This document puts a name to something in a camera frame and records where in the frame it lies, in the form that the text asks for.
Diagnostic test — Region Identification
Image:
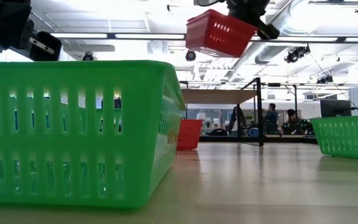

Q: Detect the person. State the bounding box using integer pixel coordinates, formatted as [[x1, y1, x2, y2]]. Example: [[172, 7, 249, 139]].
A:
[[282, 108, 306, 136], [264, 103, 280, 135], [227, 105, 246, 135]]

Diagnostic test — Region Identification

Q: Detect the silver ventilation duct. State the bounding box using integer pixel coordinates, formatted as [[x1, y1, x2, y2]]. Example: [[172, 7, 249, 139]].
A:
[[254, 0, 329, 65]]

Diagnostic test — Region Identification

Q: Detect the long ceiling light bar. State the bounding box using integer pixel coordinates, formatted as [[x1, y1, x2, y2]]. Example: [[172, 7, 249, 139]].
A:
[[51, 32, 358, 44]]

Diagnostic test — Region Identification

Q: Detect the wooden shelf with black legs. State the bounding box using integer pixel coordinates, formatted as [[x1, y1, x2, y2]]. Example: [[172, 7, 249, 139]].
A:
[[178, 77, 264, 147]]

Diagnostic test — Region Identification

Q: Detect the red plastic basket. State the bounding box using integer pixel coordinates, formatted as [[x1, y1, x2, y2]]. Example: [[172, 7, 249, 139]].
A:
[[185, 8, 259, 58], [176, 119, 204, 151]]

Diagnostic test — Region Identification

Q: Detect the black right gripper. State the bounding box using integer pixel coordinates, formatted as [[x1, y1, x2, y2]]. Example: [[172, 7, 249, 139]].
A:
[[225, 0, 281, 40]]

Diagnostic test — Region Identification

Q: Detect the black office chair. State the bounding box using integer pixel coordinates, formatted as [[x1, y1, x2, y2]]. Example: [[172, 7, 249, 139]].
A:
[[209, 128, 228, 137]]

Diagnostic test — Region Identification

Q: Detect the black ceiling spotlight cluster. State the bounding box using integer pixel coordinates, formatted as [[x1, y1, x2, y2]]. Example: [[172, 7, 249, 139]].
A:
[[284, 45, 311, 64], [316, 74, 334, 85]]

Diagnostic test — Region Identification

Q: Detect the black computer monitor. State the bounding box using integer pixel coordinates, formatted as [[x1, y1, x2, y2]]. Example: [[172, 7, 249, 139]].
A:
[[319, 99, 352, 118]]

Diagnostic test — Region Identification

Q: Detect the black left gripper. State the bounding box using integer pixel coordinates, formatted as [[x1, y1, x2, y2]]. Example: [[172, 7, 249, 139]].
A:
[[0, 0, 62, 62]]

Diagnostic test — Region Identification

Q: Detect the green plastic basket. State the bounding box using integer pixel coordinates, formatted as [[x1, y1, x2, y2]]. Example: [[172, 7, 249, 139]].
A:
[[0, 60, 186, 208], [310, 114, 358, 161]]

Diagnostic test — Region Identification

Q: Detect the black-framed wooden shelf table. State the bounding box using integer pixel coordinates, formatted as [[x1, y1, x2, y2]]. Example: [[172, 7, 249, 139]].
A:
[[178, 80, 358, 138]]

